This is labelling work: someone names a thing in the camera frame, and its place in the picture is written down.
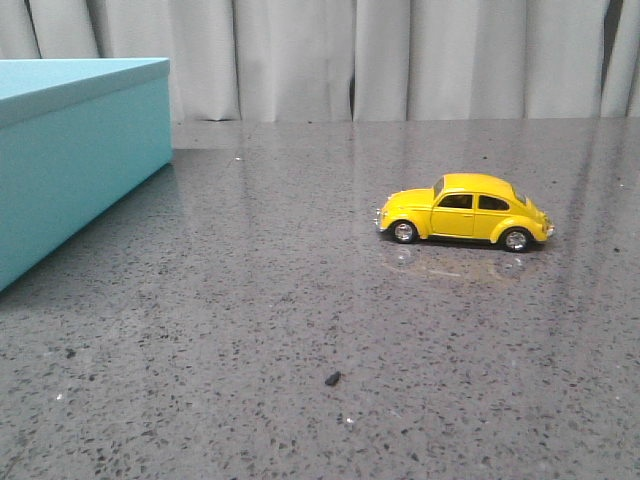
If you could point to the yellow toy beetle car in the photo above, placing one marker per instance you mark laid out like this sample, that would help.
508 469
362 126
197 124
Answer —
465 206

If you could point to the light blue storage box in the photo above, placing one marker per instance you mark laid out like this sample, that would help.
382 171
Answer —
76 136

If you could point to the small black debris piece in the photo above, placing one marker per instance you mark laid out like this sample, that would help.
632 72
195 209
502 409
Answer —
333 379

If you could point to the white pleated curtain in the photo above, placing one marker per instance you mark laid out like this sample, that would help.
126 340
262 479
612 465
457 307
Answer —
356 60

